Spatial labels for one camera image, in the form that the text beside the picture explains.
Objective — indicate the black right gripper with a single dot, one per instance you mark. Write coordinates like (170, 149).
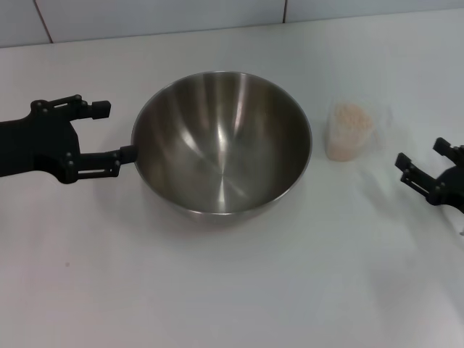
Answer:
(453, 188)

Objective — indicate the stainless steel mixing bowl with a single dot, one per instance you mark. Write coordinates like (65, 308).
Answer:
(221, 145)

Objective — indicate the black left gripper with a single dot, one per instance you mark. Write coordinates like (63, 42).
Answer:
(40, 145)

